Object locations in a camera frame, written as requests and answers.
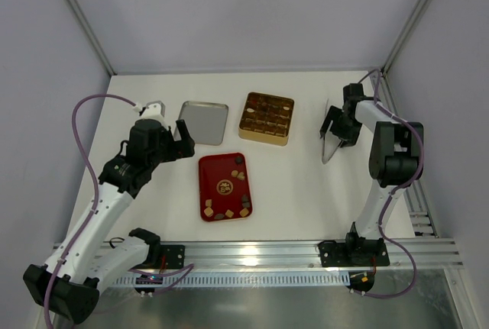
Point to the tan square chocolate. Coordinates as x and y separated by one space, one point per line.
208 212

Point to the red rectangular tray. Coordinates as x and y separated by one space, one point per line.
217 183

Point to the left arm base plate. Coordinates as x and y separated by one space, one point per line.
171 257

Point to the silver tin lid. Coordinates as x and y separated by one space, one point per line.
205 121

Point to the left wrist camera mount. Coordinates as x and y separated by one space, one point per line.
151 111

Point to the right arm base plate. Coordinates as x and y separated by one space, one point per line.
350 253

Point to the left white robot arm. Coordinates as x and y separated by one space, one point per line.
72 279

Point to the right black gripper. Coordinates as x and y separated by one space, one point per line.
340 127

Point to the caramel cube chocolate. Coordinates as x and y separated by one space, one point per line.
229 214

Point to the aluminium mounting rail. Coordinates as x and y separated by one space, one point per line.
289 263

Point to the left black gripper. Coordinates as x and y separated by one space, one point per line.
176 146

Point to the gold chocolate tin box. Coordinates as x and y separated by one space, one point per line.
270 122

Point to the silver metal tongs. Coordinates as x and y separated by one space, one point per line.
330 144

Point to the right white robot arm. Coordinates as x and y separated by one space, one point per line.
396 160

